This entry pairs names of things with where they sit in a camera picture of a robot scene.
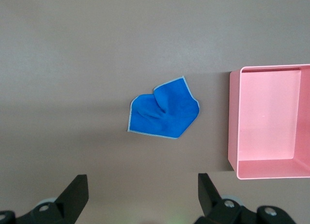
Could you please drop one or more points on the pink plastic box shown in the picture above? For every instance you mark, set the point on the pink plastic box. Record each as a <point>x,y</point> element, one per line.
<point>266,112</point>

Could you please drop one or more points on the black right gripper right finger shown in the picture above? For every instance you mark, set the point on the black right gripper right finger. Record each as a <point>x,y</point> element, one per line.
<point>213,204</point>

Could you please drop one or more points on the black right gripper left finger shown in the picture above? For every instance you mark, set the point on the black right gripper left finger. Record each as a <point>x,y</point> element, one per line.
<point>70,199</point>

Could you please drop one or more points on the blue microfibre cloth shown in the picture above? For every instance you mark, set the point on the blue microfibre cloth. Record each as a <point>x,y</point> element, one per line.
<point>169,112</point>

